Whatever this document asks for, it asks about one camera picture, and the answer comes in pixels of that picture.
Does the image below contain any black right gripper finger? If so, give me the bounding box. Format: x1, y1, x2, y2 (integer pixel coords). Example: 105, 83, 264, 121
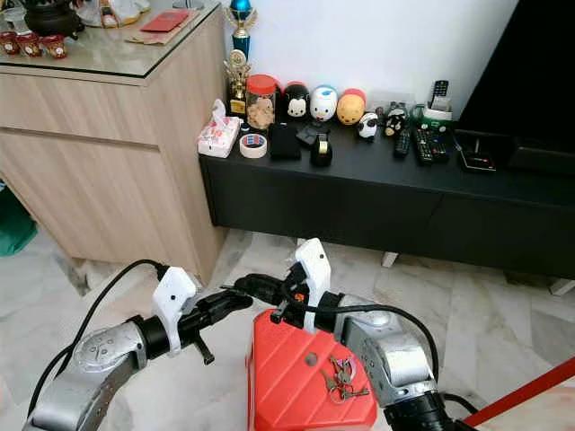
232, 272, 289, 294
247, 286, 294, 309

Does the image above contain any silver key bunch with ring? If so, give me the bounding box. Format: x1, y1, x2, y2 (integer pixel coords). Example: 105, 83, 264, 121
321, 355, 371, 403

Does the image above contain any black low TV cabinet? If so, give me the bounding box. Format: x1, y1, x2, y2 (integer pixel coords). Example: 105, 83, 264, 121
199, 121, 575, 281

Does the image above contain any white tape roll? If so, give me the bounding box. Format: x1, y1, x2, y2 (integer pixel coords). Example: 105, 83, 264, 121
239, 133, 269, 159

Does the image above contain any black wallet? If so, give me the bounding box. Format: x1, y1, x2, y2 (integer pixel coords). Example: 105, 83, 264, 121
268, 123, 302, 162

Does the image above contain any black tape dispenser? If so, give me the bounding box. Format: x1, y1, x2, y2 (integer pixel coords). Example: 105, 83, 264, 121
310, 130, 334, 168

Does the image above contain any pink tissue box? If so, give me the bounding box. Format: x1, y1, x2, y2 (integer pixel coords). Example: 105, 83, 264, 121
198, 99, 242, 159

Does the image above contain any small black case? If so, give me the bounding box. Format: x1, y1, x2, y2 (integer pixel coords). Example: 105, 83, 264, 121
296, 123, 324, 146

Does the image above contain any clear jar with red lid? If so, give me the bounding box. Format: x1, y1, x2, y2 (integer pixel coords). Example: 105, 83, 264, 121
244, 74, 279, 133

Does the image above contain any black mouse plush toy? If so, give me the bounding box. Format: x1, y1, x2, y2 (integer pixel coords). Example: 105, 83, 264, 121
279, 81, 311, 122

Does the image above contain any white duck plush toy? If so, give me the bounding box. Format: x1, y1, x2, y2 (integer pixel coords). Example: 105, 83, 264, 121
309, 85, 339, 124

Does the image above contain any small panda figure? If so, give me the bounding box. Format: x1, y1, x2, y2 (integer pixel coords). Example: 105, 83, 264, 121
357, 111, 380, 140

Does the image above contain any yellow bear plush toy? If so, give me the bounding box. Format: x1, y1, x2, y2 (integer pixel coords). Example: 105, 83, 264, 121
336, 88, 367, 127

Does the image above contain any black remote control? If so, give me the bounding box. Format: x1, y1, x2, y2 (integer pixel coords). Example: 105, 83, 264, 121
394, 128, 411, 161
431, 130, 452, 163
413, 128, 437, 166

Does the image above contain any green bag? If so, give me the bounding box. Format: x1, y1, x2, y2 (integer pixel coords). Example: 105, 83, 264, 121
0, 184, 37, 257

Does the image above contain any small gold trophy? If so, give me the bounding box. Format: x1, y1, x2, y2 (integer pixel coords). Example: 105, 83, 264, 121
227, 49, 252, 118

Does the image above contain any small black white figure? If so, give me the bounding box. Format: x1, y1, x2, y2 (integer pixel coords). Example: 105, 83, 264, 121
383, 101, 410, 137

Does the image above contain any green phone holder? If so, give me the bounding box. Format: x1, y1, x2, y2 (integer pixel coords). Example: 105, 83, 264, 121
411, 101, 455, 134

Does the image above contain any flat black box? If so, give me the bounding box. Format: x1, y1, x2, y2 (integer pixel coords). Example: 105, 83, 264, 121
456, 130, 500, 173

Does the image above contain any blue globe trophy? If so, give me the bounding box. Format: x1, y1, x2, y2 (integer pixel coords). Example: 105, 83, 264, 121
227, 0, 254, 59

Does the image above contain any red packet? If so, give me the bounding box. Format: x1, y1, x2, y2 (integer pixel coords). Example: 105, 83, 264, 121
140, 10, 190, 34

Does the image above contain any white figurine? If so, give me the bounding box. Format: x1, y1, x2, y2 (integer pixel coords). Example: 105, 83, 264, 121
76, 0, 149, 28

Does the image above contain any black incense burner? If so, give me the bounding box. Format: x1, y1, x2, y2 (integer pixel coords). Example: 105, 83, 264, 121
24, 0, 84, 39

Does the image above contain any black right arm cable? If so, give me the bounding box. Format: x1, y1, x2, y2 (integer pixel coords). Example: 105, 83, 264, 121
281, 280, 479, 425

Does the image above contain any black cordless phone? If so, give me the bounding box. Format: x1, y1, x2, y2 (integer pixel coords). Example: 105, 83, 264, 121
430, 80, 450, 113

